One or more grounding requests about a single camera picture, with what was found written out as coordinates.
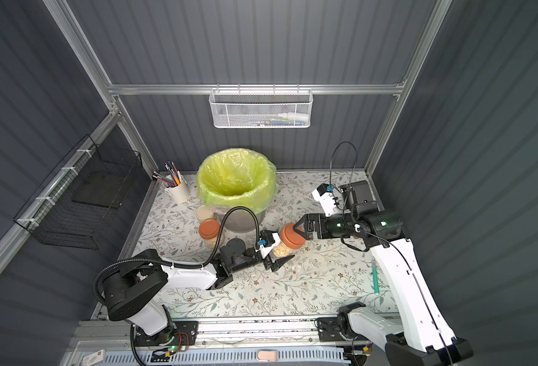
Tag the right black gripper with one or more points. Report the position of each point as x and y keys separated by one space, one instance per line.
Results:
x=315 y=226

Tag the oatmeal jar with terracotta lid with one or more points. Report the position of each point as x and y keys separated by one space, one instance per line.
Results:
x=290 y=242

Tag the grey bin with green bag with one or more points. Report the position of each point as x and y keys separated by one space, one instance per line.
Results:
x=237 y=177

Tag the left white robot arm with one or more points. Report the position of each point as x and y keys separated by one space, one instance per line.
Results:
x=127 y=288

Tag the oatmeal jar with beige lid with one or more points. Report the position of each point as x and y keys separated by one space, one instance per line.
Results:
x=204 y=213

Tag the green pen on table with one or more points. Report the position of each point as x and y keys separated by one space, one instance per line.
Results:
x=375 y=280

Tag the white tube in basket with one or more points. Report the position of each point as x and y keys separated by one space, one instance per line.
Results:
x=296 y=117

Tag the white pen cup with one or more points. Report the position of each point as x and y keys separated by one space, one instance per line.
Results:
x=178 y=194

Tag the pens in cup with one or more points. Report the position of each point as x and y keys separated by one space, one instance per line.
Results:
x=171 y=179

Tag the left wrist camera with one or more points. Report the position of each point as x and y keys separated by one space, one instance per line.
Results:
x=268 y=240

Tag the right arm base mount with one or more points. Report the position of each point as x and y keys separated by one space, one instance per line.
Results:
x=331 y=329

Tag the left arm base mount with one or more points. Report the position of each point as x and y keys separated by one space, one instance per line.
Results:
x=182 y=333

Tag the white wire wall basket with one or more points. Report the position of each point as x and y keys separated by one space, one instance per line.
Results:
x=258 y=110

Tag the black wire side basket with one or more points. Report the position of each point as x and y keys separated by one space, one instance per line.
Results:
x=76 y=208

